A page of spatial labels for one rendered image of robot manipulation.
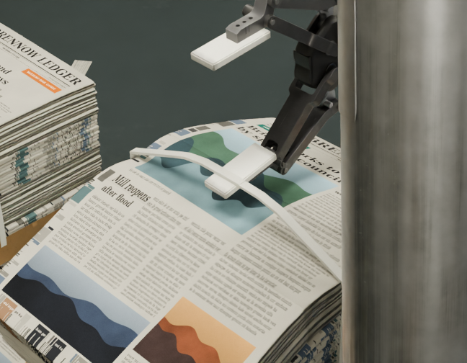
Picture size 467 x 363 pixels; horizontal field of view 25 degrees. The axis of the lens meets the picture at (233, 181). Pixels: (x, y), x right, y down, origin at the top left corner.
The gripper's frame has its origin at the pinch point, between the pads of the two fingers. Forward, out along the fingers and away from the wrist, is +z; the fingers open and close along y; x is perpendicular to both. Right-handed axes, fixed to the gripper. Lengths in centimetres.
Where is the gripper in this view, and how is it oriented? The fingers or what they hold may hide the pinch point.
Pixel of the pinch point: (217, 119)
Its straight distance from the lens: 95.2
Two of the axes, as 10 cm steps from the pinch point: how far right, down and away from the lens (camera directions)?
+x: -6.9, -4.3, 5.8
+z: -7.2, 4.9, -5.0
